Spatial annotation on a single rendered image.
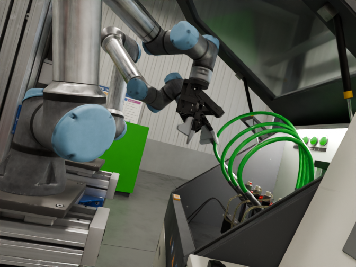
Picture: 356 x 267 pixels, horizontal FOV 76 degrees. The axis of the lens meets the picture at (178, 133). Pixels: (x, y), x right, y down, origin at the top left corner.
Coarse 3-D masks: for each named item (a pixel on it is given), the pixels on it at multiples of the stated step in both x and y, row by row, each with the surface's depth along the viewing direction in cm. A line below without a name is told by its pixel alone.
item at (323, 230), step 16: (352, 128) 56; (352, 144) 53; (336, 160) 55; (352, 160) 51; (336, 176) 53; (352, 176) 49; (320, 192) 55; (336, 192) 51; (352, 192) 47; (320, 208) 53; (336, 208) 49; (352, 208) 45; (304, 224) 55; (320, 224) 51; (336, 224) 47; (352, 224) 44; (304, 240) 52; (320, 240) 49; (336, 240) 45; (288, 256) 54; (304, 256) 50; (320, 256) 47; (336, 256) 44
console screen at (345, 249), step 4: (352, 228) 43; (352, 232) 43; (352, 236) 42; (348, 240) 43; (352, 240) 42; (344, 244) 43; (348, 244) 42; (352, 244) 42; (344, 248) 43; (348, 248) 42; (352, 248) 41; (344, 252) 42; (348, 252) 42; (352, 252) 41; (352, 256) 41
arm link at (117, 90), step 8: (128, 40) 112; (128, 48) 113; (136, 48) 117; (136, 56) 119; (112, 72) 115; (112, 80) 114; (120, 80) 114; (112, 88) 113; (120, 88) 114; (112, 96) 113; (120, 96) 114; (112, 104) 112; (120, 104) 114; (112, 112) 111; (120, 112) 114; (120, 120) 113; (120, 128) 114; (120, 136) 116
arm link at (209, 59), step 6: (204, 36) 75; (210, 36) 74; (210, 42) 74; (216, 42) 75; (210, 48) 73; (216, 48) 76; (210, 54) 74; (216, 54) 76; (198, 60) 74; (204, 60) 74; (210, 60) 75; (192, 66) 77; (204, 66) 74; (210, 66) 75
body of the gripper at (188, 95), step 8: (184, 80) 76; (192, 80) 75; (184, 88) 77; (192, 88) 76; (200, 88) 76; (184, 96) 74; (192, 96) 76; (184, 104) 74; (192, 104) 74; (200, 104) 75; (184, 112) 74; (192, 112) 75
